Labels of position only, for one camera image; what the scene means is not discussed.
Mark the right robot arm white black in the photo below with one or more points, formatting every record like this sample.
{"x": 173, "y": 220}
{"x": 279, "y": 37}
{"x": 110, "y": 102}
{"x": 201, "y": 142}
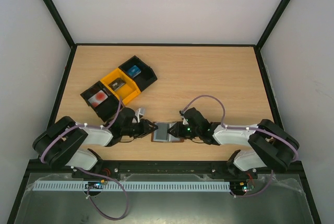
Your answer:
{"x": 269, "y": 145}

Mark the white red card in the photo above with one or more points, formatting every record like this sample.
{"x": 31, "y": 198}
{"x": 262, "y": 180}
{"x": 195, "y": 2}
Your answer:
{"x": 97, "y": 98}

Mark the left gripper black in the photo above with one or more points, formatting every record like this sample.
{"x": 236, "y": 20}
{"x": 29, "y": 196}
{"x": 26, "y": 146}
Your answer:
{"x": 145, "y": 128}

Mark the black plastic bin near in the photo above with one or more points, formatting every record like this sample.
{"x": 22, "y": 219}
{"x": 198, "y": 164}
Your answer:
{"x": 107, "y": 108}

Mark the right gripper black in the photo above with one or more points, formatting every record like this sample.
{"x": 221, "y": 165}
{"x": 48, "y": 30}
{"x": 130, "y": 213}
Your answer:
{"x": 180, "y": 129}

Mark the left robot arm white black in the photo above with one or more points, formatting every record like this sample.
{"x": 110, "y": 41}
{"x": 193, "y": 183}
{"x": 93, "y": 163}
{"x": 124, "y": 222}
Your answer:
{"x": 62, "y": 143}

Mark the light blue slotted cable duct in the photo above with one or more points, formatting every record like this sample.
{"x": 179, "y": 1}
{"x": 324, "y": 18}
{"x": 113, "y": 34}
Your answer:
{"x": 132, "y": 186}

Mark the dark grey card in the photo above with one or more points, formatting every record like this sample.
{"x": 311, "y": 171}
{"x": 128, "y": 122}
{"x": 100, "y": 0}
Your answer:
{"x": 116, "y": 84}

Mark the black plastic bin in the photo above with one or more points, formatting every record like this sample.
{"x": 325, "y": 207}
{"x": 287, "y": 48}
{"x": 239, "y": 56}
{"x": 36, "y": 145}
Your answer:
{"x": 147, "y": 76}
{"x": 107, "y": 108}

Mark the black frame post right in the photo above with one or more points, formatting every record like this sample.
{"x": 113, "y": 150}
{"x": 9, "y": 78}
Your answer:
{"x": 272, "y": 23}

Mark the brown leather card holder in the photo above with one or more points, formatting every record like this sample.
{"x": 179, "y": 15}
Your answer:
{"x": 172, "y": 139}

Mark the black frame post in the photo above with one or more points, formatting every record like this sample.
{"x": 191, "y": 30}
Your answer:
{"x": 59, "y": 22}
{"x": 272, "y": 23}

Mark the blue card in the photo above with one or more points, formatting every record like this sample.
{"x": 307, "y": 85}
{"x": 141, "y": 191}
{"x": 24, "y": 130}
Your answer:
{"x": 134, "y": 71}

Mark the black plastic bin far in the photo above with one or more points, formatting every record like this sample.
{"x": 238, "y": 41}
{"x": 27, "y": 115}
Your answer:
{"x": 147, "y": 76}

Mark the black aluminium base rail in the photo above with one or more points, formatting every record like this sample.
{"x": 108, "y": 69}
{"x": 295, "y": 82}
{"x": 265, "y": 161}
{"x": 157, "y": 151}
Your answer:
{"x": 214, "y": 169}

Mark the yellow plastic bin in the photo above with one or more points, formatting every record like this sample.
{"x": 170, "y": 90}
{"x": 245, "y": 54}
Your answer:
{"x": 127, "y": 92}

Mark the black frame post left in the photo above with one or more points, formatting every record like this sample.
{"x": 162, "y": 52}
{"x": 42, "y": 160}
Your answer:
{"x": 59, "y": 22}

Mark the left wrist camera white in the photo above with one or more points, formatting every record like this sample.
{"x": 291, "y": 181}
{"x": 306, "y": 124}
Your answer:
{"x": 139, "y": 113}

